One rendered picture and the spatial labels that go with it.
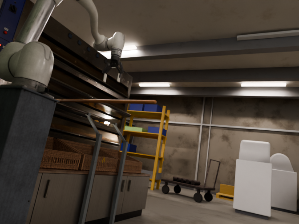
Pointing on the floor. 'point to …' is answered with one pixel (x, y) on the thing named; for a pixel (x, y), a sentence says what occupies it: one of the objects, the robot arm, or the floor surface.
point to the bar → (96, 165)
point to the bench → (104, 191)
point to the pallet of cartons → (229, 190)
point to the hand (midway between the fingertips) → (111, 80)
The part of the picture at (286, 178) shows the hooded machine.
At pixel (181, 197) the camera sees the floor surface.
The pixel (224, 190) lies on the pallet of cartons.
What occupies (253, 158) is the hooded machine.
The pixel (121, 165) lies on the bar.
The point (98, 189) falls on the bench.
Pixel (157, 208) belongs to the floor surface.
